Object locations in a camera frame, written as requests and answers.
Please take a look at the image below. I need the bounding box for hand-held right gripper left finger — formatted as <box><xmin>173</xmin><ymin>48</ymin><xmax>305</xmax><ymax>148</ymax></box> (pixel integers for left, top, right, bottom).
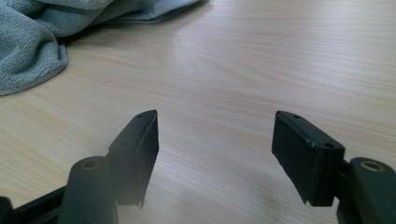
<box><xmin>106</xmin><ymin>109</ymin><xmax>160</xmax><ymax>209</ymax></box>

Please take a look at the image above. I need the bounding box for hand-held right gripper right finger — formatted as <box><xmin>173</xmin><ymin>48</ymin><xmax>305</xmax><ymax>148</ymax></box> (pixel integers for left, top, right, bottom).
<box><xmin>271</xmin><ymin>110</ymin><xmax>346</xmax><ymax>207</ymax></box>

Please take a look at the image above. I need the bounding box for grey terry towel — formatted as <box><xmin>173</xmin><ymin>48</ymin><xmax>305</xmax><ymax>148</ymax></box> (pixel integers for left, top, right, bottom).
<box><xmin>0</xmin><ymin>0</ymin><xmax>206</xmax><ymax>97</ymax></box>

